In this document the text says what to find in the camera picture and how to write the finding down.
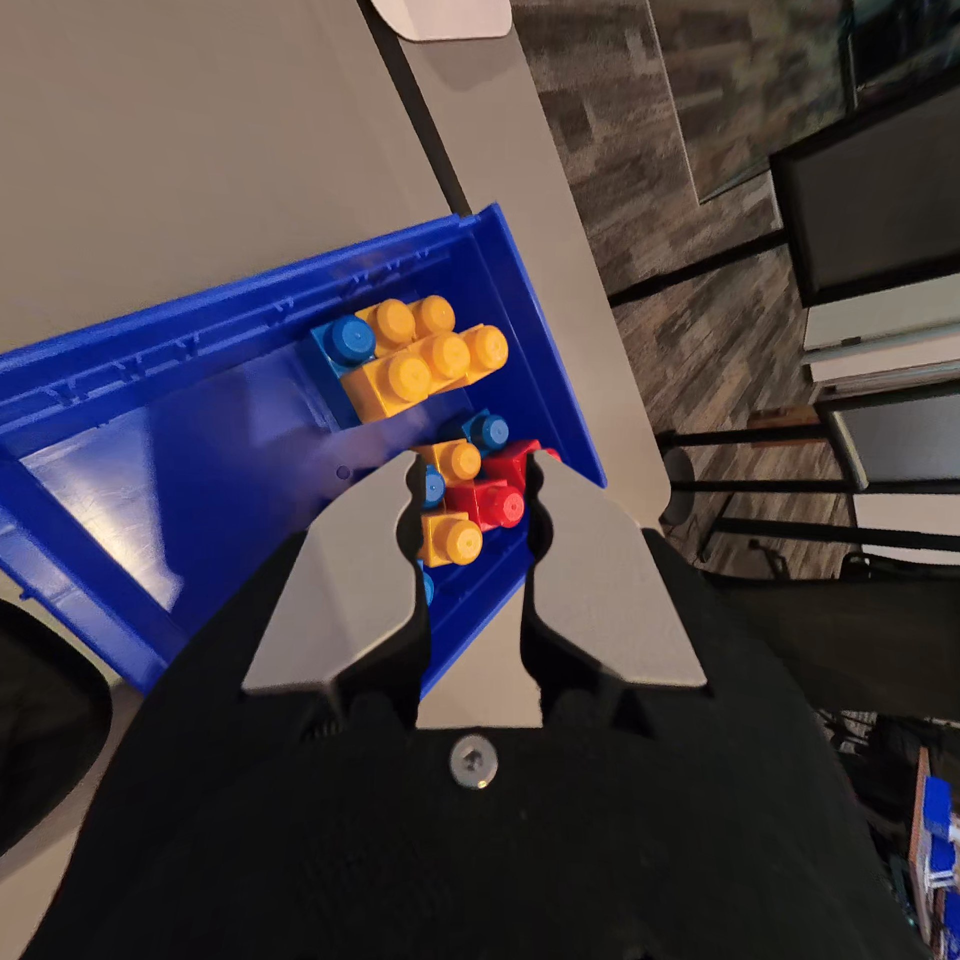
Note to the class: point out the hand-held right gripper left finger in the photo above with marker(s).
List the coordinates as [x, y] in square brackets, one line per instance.
[337, 600]

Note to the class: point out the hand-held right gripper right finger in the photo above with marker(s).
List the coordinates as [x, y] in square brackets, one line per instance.
[615, 600]

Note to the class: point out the blue plastic bin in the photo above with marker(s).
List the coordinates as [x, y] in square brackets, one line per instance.
[187, 487]

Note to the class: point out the wooden block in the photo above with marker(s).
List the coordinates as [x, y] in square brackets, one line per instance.
[784, 416]

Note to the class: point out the black upright panel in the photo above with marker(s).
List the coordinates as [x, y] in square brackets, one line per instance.
[862, 637]

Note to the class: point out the black framed sign stand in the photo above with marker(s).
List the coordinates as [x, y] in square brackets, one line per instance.
[877, 195]
[900, 435]

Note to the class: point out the distant blue bin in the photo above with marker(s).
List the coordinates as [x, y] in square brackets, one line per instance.
[941, 817]

